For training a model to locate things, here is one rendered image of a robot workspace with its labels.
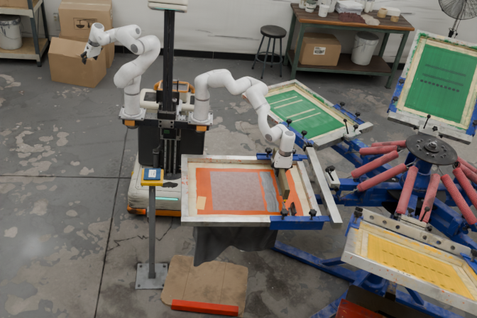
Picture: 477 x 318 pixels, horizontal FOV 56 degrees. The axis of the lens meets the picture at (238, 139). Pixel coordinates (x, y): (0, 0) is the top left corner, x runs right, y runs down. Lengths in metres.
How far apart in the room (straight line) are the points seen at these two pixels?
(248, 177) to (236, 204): 0.26
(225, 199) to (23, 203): 2.01
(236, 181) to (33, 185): 2.08
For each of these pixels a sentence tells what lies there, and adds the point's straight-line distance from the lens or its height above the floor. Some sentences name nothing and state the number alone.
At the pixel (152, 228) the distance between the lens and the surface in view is 3.05.
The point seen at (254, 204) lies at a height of 0.96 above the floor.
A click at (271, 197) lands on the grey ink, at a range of 2.68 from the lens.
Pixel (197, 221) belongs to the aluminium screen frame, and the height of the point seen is 0.99.
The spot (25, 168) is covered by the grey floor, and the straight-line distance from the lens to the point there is 4.47.
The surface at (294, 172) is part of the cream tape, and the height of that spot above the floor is 0.96.
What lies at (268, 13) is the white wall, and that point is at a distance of 6.26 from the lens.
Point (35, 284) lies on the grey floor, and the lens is 3.53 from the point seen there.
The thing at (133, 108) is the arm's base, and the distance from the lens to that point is 2.92.
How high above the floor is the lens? 2.74
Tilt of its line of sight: 35 degrees down
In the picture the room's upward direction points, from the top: 8 degrees clockwise
